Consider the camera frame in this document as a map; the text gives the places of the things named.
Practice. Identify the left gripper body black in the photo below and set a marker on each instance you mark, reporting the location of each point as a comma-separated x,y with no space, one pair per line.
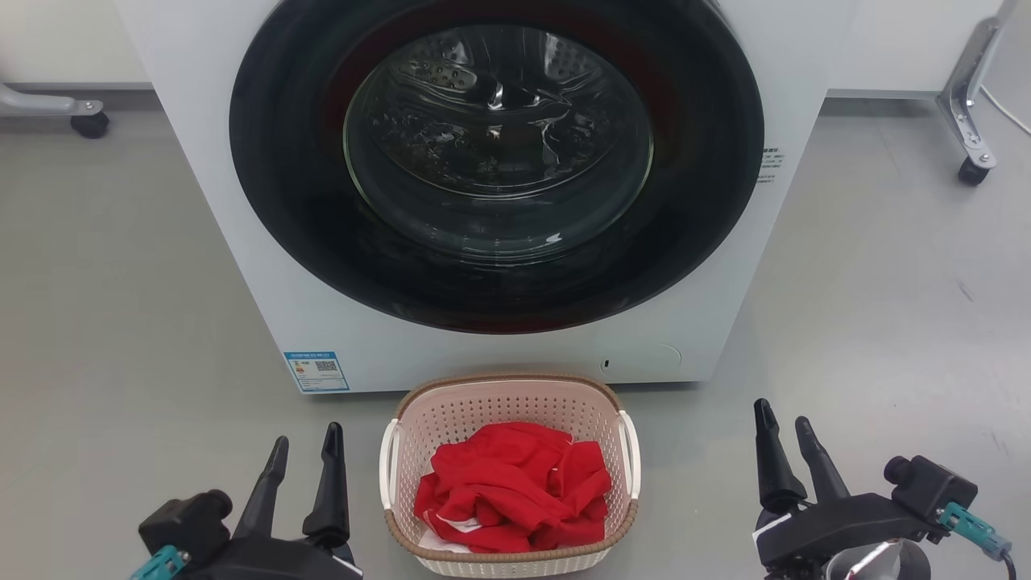
274,564

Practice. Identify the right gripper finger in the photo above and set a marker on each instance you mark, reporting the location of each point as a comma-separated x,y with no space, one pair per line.
821,467
775,467

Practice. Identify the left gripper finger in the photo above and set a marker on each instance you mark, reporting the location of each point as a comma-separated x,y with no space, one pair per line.
330,491
264,499

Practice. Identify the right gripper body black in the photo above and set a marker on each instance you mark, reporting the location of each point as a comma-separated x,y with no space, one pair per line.
838,528

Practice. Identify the white plastic laundry basket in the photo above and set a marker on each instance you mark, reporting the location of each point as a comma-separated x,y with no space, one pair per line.
483,403

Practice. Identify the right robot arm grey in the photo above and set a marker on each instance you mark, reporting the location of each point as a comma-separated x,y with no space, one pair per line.
878,564

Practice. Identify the blue energy label sticker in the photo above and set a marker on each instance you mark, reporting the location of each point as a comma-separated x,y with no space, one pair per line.
316,371

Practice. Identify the white garment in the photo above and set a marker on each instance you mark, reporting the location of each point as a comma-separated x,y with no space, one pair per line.
440,544

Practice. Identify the white front-load washing machine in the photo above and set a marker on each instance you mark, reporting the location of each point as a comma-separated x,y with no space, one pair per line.
338,346

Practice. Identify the round white filter cover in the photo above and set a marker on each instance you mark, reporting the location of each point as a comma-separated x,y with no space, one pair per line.
644,362

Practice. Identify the red garment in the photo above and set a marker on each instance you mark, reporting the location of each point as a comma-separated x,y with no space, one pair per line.
507,483

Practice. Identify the small black text sticker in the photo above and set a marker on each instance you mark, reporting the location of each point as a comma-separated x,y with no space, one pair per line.
771,165

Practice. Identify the black caster wheel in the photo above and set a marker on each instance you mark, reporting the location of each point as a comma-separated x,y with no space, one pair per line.
90,125
972,171

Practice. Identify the black round washer door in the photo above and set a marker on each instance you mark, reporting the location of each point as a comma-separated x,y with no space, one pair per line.
282,161

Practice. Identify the left black wrist camera box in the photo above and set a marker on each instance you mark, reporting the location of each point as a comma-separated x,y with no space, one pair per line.
184,524

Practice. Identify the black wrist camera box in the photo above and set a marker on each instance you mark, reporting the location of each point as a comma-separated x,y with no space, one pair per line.
934,487
184,524

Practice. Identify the right black wrist camera box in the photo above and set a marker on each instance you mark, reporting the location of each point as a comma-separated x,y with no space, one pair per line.
934,487

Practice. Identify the grey metal frame leg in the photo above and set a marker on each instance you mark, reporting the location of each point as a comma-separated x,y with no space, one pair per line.
966,89
40,103

